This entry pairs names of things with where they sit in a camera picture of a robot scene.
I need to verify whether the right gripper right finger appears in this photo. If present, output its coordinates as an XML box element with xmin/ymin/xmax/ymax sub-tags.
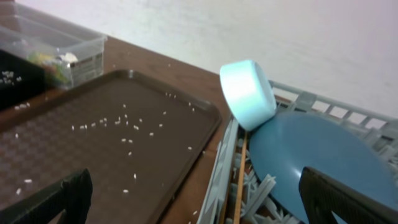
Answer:
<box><xmin>298</xmin><ymin>167</ymin><xmax>397</xmax><ymax>224</ymax></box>

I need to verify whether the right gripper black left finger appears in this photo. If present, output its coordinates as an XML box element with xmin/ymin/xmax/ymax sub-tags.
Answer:
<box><xmin>1</xmin><ymin>169</ymin><xmax>93</xmax><ymax>224</ymax></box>

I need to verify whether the blue plate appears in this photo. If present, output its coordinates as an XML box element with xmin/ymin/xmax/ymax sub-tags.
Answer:
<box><xmin>249</xmin><ymin>112</ymin><xmax>397</xmax><ymax>223</ymax></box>

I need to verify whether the wooden chopstick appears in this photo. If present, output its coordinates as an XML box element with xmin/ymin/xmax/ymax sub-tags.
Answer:
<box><xmin>233</xmin><ymin>132</ymin><xmax>248</xmax><ymax>224</ymax></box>

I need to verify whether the light blue rice bowl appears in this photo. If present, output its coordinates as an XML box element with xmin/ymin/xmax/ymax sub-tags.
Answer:
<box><xmin>220</xmin><ymin>60</ymin><xmax>277</xmax><ymax>131</ymax></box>

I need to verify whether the yellow green snack wrapper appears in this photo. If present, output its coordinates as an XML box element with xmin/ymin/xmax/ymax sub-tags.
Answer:
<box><xmin>27</xmin><ymin>52</ymin><xmax>72</xmax><ymax>86</ymax></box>

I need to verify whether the white napkin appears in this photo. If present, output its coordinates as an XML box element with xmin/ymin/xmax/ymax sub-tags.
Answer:
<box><xmin>58</xmin><ymin>52</ymin><xmax>78</xmax><ymax>63</ymax></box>

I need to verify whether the grey dishwasher rack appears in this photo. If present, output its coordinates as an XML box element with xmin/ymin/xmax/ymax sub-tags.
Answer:
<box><xmin>198</xmin><ymin>82</ymin><xmax>397</xmax><ymax>223</ymax></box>

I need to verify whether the brown serving tray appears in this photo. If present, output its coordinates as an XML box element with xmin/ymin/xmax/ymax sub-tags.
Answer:
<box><xmin>1</xmin><ymin>70</ymin><xmax>221</xmax><ymax>223</ymax></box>

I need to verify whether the black rectangular tray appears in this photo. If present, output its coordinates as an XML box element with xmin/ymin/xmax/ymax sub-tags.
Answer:
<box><xmin>1</xmin><ymin>50</ymin><xmax>46</xmax><ymax>110</ymax></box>

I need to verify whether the white rice pile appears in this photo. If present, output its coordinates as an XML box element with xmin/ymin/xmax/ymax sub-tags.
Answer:
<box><xmin>0</xmin><ymin>71</ymin><xmax>22</xmax><ymax>85</ymax></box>

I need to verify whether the clear plastic bin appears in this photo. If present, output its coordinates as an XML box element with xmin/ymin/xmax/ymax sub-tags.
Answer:
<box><xmin>1</xmin><ymin>1</ymin><xmax>107</xmax><ymax>89</ymax></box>

